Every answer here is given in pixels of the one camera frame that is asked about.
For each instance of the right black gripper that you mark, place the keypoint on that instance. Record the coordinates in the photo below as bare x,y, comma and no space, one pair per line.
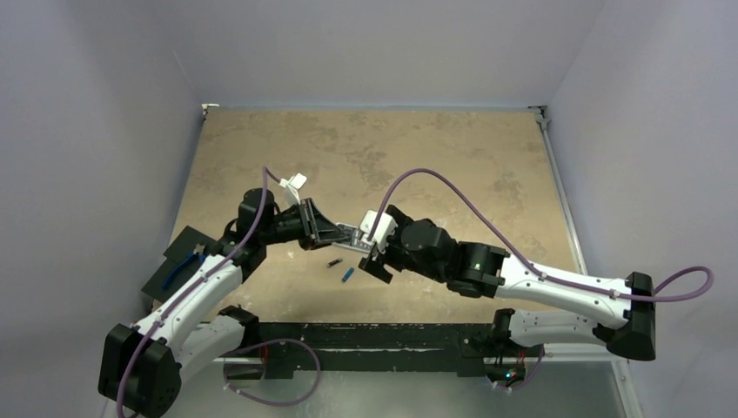
393,257

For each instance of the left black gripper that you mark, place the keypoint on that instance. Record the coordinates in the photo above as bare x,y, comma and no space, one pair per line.
316,230

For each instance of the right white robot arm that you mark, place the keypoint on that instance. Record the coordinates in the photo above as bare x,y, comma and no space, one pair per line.
613,313

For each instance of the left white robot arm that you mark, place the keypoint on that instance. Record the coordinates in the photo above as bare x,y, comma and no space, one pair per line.
145,364

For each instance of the blue battery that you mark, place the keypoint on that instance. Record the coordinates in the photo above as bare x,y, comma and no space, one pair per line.
347,275

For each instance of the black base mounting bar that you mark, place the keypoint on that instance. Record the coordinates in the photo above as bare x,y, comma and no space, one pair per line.
465,349

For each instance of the black box with blue tool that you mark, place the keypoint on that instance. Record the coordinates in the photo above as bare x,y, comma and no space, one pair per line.
182,259

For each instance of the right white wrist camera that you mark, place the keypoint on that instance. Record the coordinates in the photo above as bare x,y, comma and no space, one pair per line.
375,230

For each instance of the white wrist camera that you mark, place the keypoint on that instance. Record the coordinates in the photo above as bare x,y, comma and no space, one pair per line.
375,230
291,187

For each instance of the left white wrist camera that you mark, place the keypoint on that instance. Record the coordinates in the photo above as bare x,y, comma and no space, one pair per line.
291,187

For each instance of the aluminium frame rail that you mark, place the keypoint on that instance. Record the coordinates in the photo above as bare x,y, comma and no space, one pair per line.
583,349

